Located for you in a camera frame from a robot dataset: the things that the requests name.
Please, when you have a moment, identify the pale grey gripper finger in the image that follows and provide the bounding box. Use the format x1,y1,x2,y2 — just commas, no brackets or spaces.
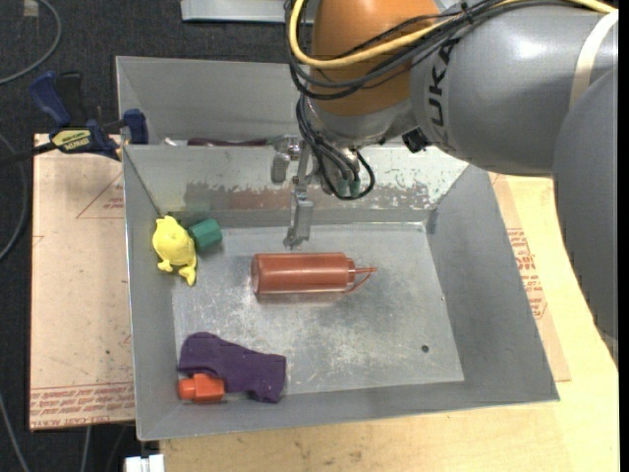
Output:
282,189,315,252
270,138,302,185

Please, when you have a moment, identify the red-brown squeeze bottle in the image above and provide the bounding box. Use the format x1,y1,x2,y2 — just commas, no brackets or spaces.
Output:
250,251,379,299

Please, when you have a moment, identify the dark purple long object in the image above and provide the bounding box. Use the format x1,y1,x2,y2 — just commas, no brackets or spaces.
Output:
186,136,271,148

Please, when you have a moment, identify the green plastic block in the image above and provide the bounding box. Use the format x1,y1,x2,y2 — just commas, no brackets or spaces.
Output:
188,216,224,254

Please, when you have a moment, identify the grey metal bin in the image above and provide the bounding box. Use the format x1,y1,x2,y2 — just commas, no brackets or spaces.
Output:
115,55,561,443

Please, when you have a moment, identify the yellow toy animal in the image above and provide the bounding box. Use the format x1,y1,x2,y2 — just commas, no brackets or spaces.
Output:
150,214,200,287

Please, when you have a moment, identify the purple cloth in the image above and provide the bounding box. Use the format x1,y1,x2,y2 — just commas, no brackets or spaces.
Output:
176,330,288,405

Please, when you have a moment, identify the orange plastic block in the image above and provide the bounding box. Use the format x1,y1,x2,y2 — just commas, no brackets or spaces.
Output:
177,372,228,405

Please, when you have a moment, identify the black cylinder on white bracket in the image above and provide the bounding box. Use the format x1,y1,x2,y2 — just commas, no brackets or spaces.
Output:
400,126,429,154

